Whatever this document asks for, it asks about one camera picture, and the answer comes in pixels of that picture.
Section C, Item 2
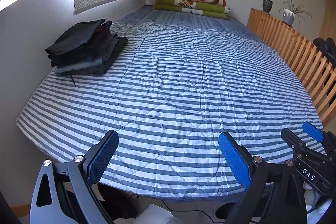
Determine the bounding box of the wooden slatted bed rail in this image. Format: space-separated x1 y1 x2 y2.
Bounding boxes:
247 8 335 126

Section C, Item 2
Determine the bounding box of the potted spider plant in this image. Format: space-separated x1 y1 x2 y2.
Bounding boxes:
279 0 313 27

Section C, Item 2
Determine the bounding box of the green folded blanket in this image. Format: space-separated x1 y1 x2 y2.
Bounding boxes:
153 0 231 19

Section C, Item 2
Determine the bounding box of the blue white striped bed quilt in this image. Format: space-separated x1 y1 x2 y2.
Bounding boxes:
17 6 323 200

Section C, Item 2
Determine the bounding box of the stack of folded dark clothes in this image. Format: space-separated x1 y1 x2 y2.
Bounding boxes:
46 19 128 77

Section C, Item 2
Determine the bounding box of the dark ceramic vase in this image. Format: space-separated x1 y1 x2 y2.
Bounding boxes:
262 0 273 14

